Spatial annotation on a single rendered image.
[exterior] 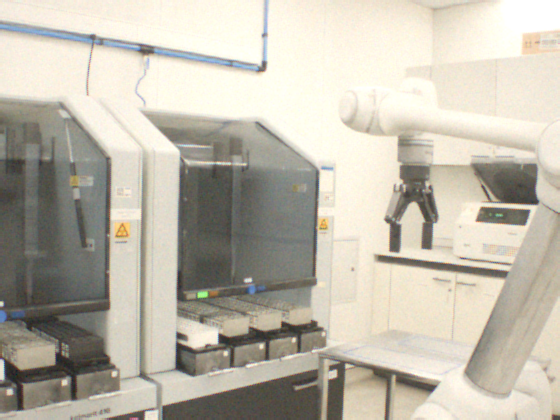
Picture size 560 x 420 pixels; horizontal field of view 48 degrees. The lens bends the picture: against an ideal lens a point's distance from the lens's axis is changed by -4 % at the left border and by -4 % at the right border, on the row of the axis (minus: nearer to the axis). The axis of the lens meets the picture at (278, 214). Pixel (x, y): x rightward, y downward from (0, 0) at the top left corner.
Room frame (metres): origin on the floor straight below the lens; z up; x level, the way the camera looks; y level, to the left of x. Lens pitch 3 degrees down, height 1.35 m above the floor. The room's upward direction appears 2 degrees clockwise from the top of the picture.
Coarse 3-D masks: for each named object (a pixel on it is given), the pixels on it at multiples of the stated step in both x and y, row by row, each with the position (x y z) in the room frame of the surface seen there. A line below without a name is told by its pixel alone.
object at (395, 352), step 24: (384, 336) 2.22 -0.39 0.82; (408, 336) 2.23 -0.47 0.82; (432, 336) 2.23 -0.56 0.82; (336, 360) 1.96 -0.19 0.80; (360, 360) 1.91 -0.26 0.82; (384, 360) 1.91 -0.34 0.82; (408, 360) 1.91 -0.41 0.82; (432, 360) 1.92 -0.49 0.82; (456, 360) 1.92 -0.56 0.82; (528, 360) 1.93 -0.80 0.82; (432, 384) 1.74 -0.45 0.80
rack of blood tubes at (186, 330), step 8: (176, 320) 2.17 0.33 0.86; (184, 320) 2.19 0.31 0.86; (176, 328) 2.07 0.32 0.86; (184, 328) 2.07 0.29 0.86; (192, 328) 2.07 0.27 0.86; (200, 328) 2.07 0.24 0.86; (208, 328) 2.08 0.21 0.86; (176, 336) 2.17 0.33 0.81; (184, 336) 2.18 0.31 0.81; (192, 336) 2.01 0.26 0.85; (200, 336) 2.02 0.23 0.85; (208, 336) 2.04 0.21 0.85; (216, 336) 2.06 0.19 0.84; (192, 344) 2.00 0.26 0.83; (200, 344) 2.02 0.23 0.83
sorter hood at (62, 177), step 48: (0, 144) 1.67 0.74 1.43; (48, 144) 1.77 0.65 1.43; (96, 144) 1.88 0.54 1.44; (0, 192) 1.62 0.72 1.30; (48, 192) 1.71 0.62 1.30; (96, 192) 1.81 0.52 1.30; (0, 240) 1.62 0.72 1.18; (48, 240) 1.71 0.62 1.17; (96, 240) 1.81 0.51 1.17; (0, 288) 1.62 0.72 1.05; (48, 288) 1.71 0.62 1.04; (96, 288) 1.81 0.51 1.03
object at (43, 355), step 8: (48, 344) 1.73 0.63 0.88; (16, 352) 1.65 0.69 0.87; (24, 352) 1.66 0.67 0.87; (32, 352) 1.68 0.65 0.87; (40, 352) 1.69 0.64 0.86; (48, 352) 1.71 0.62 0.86; (16, 360) 1.65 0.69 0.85; (24, 360) 1.66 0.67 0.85; (32, 360) 1.68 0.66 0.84; (40, 360) 1.69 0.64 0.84; (48, 360) 1.71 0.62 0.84; (24, 368) 1.66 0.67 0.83
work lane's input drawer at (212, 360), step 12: (180, 348) 2.04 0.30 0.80; (192, 348) 2.00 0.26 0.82; (204, 348) 2.00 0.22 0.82; (216, 348) 2.02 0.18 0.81; (228, 348) 2.05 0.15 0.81; (180, 360) 2.02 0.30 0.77; (192, 360) 1.98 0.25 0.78; (204, 360) 1.98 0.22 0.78; (216, 360) 2.01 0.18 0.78; (228, 360) 2.05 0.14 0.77; (204, 372) 1.98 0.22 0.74; (216, 372) 1.96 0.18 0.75; (228, 372) 1.99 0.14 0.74
